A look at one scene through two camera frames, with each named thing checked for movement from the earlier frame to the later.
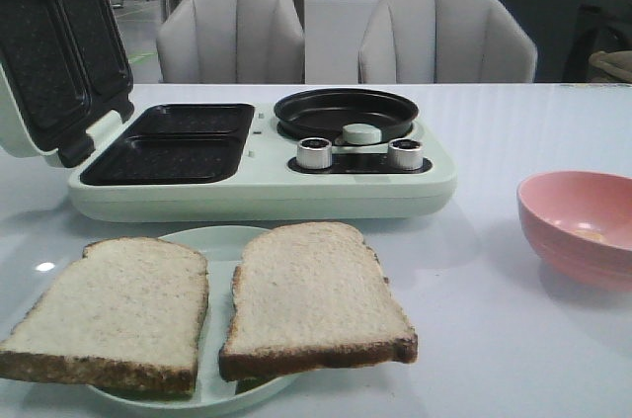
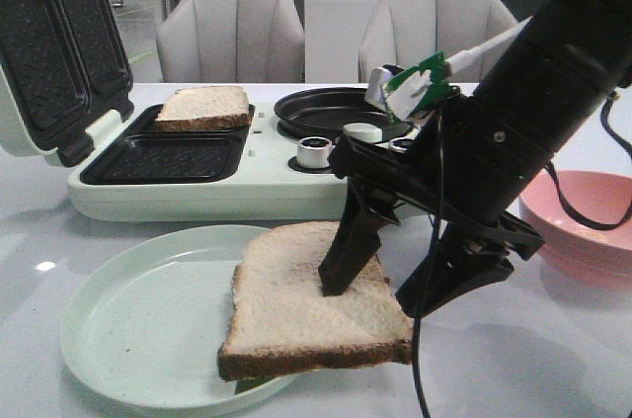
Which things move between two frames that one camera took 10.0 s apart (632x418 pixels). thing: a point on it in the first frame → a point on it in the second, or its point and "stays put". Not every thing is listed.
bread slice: x=312 y=295 stays put
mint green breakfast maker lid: x=64 y=61 stays put
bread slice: x=128 y=313 → x=197 y=109
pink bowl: x=581 y=222 stays put
